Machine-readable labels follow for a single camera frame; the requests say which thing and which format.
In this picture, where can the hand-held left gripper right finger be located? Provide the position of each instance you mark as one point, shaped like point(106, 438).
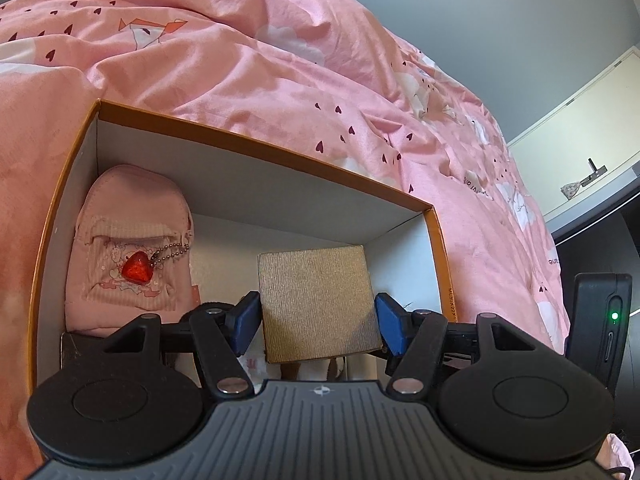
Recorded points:
point(387, 322)

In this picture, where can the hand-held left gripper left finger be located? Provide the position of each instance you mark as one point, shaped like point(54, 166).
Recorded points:
point(248, 321)

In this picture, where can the tan textured box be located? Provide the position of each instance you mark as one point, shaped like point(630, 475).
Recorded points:
point(317, 300)

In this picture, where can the red heart charm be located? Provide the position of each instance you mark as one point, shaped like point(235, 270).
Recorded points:
point(136, 269)

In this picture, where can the orange cardboard box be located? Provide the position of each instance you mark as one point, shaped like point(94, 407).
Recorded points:
point(300, 195)

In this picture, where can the pink small backpack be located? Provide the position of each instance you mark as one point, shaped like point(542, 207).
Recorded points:
point(127, 240)

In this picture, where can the white pink packet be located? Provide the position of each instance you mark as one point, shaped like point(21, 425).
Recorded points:
point(310, 371)

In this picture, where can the small patterned pouch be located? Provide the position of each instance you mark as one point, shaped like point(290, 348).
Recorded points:
point(571, 190)

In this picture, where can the white wardrobe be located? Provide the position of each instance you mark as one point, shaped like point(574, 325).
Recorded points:
point(570, 150)

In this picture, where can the pink printed blanket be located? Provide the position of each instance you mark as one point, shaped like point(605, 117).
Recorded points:
point(250, 60)

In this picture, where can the metal bracket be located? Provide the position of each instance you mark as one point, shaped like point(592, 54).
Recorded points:
point(596, 170)

